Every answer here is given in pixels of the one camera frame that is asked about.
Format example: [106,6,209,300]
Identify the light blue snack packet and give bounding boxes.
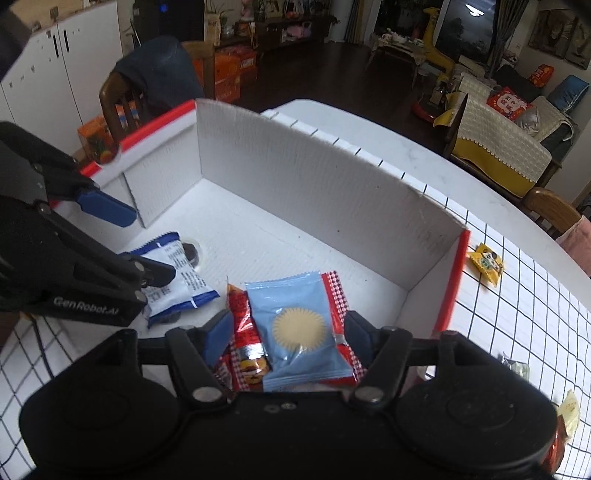
[244,271,362,393]

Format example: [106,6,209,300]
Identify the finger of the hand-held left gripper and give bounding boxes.
[41,215,176,291]
[0,122,139,228]

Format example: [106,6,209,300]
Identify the black cabinet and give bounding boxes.
[134,0,204,44]

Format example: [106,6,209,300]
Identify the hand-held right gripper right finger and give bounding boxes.
[344,310,522,411]

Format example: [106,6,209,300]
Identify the blue cushion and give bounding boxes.
[547,75,591,114]

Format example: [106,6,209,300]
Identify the small yellow snack packet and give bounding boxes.
[466,242,505,288]

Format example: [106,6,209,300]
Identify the wooden chair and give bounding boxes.
[99,69,148,136]
[524,187,583,238]

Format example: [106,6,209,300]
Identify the red snack packet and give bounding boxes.
[217,271,370,393]

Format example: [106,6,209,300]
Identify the red ride-on toy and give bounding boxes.
[411,80,451,124]

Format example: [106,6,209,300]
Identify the cream covered wooden sofa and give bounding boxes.
[434,90,555,199]

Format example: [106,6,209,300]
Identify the maroon snack packet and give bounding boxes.
[542,415,572,476]

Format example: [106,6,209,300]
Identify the grey curtain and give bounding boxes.
[344,0,377,44]
[489,0,518,70]

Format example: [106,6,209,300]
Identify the red cardboard box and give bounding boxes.
[46,98,472,393]

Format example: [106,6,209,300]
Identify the orange fruit carton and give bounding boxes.
[77,115,122,164]

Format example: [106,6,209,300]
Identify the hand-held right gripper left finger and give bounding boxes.
[48,309,234,411]

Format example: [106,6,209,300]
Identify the dark sofa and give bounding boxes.
[494,65,578,153]

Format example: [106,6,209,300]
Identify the red printed cushion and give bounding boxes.
[487,87,532,121]

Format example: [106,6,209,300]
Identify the dark blue jacket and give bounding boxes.
[115,37,206,121]

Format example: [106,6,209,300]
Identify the pink cloth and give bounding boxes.
[556,217,591,278]

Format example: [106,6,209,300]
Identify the dark framed wall picture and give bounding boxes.
[529,9,578,58]
[566,17,591,70]

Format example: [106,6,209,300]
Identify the dark television cabinet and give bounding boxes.
[217,14,340,51]

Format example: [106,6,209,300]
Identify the blue white snack packet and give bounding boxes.
[127,231,221,329]

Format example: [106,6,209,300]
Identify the red gift bag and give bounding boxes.
[529,65,555,88]

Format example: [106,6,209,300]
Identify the pale yellow snack packet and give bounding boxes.
[556,390,581,437]

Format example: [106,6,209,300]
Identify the wooden coffee table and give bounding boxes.
[367,28,432,88]

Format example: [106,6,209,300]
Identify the white cabinet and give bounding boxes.
[0,0,125,123]

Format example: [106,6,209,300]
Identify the orange gift boxes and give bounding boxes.
[191,46,259,102]

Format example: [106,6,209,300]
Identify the checkered tablecloth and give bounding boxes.
[0,108,591,480]

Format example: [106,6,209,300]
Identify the yellow giraffe toy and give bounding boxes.
[422,7,458,77]

